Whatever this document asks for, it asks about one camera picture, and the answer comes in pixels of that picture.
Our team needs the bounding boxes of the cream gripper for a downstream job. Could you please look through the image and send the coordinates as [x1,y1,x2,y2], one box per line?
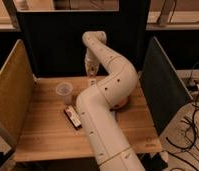
[84,49,99,76]

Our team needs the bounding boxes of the small white bottle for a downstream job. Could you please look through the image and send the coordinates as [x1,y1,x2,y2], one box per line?
[89,75,96,86]

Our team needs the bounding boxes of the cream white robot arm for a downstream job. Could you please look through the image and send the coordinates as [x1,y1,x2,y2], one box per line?
[76,31,145,171]

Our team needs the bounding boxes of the clear plastic cup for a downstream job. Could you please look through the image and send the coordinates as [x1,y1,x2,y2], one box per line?
[56,82,73,105]

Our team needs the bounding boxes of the black back panel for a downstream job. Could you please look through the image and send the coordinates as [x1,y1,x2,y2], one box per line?
[17,0,150,77]

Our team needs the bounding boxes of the dark rectangular snack package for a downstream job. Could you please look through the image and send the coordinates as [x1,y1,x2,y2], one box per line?
[64,106,82,129]

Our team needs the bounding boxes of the small blue block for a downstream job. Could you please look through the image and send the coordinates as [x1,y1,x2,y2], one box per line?
[111,111,118,121]

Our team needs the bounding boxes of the right dark side panel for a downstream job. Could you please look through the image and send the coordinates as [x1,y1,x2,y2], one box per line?
[140,37,192,135]

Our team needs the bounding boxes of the left wooden side panel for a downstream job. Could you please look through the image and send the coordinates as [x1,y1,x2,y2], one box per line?
[0,39,35,148]

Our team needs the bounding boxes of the black floor cables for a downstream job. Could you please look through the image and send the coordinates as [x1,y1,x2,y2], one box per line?
[166,56,199,171]

